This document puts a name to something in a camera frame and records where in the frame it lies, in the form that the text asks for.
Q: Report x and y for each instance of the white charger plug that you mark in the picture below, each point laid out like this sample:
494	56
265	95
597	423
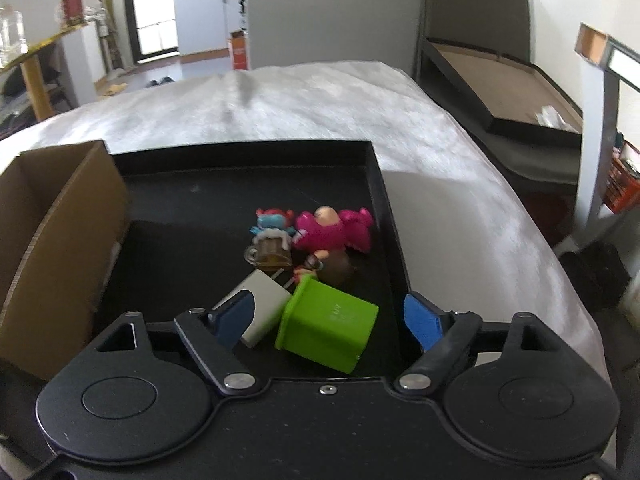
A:
266	299

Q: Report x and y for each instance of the black-framed glass door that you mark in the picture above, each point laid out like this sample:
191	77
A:
150	5

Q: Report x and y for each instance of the white side shelf table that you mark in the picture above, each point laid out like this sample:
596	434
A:
592	135

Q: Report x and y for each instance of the blue red toy figure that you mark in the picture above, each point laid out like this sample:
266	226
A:
270	221

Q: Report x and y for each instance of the brown round toy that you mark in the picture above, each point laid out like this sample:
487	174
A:
337	266

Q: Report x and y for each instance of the pink plush toy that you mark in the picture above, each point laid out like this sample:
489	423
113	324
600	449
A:
332	232

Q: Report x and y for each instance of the gold-edged round table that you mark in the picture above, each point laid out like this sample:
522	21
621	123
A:
37	75

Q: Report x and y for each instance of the red box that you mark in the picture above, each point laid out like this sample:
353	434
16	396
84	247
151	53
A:
72	9

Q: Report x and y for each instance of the brown cardboard box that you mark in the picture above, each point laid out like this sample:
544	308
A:
60	260

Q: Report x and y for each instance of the dark bag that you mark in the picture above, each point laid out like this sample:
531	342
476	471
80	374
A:
595	275

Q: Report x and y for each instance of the large glass bottle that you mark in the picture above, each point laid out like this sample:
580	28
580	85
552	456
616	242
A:
11	32

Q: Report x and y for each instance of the toy beer mug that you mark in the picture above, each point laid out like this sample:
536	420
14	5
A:
269	252

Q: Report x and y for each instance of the white kitchen cabinet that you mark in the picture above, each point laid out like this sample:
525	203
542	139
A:
205	15

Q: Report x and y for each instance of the orange cardboard box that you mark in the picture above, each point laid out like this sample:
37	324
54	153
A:
239	50

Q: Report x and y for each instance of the white plastic bag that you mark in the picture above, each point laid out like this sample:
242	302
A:
95	7

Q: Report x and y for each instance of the green plastic cube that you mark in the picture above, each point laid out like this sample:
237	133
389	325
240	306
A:
325	325

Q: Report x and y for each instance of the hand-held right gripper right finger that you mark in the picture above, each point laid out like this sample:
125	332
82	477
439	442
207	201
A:
422	321

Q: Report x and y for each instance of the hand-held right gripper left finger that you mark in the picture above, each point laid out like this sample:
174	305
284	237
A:
234	319

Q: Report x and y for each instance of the white crumpled tissue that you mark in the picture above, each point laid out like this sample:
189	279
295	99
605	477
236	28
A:
552	117

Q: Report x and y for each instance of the black tray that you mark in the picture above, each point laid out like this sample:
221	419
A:
200	210

